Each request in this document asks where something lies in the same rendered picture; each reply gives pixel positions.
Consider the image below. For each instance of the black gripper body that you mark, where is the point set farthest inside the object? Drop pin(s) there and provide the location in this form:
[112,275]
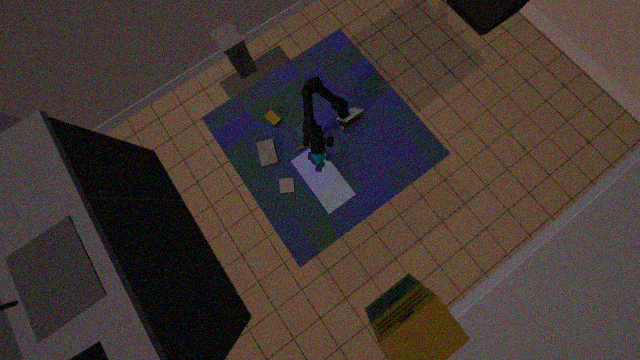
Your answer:
[329,141]

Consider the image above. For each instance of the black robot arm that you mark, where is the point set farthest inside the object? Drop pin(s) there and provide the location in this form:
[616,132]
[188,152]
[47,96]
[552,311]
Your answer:
[310,127]

